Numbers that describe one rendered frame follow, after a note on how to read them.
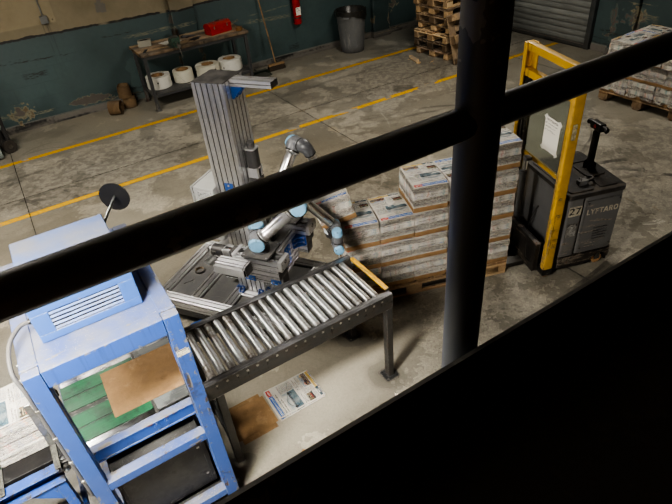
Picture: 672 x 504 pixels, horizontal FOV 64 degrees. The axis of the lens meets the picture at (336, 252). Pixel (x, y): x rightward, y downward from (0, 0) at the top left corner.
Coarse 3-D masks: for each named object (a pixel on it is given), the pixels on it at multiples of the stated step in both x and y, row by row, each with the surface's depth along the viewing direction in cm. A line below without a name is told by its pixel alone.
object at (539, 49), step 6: (534, 42) 421; (528, 48) 425; (534, 48) 417; (540, 48) 410; (546, 48) 408; (540, 54) 411; (546, 54) 404; (552, 54) 397; (558, 54) 395; (552, 60) 398; (558, 60) 392; (564, 60) 385; (570, 60) 383; (564, 66) 386; (570, 66) 380
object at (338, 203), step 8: (336, 192) 412; (344, 192) 408; (320, 200) 411; (328, 200) 407; (336, 200) 408; (344, 200) 409; (328, 208) 411; (336, 208) 412; (344, 208) 413; (352, 208) 414; (336, 216) 416; (344, 216) 417; (320, 224) 417
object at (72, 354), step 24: (144, 288) 264; (120, 312) 251; (144, 312) 249; (24, 336) 242; (72, 336) 240; (96, 336) 239; (120, 336) 237; (144, 336) 243; (24, 360) 230; (48, 360) 229; (72, 360) 229; (96, 360) 235; (48, 384) 228
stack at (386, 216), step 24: (360, 216) 430; (384, 216) 427; (408, 216) 426; (432, 216) 432; (360, 240) 428; (408, 240) 440; (432, 240) 445; (408, 264) 455; (432, 264) 461; (360, 288) 457; (408, 288) 470; (432, 288) 478
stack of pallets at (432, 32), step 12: (420, 0) 954; (432, 0) 924; (444, 0) 904; (456, 0) 950; (420, 12) 965; (432, 12) 937; (444, 12) 914; (456, 12) 932; (420, 24) 979; (432, 24) 955; (444, 24) 928; (456, 24) 933; (420, 36) 991; (432, 36) 959; (444, 36) 937; (420, 48) 1001; (432, 48) 971; (444, 48) 948
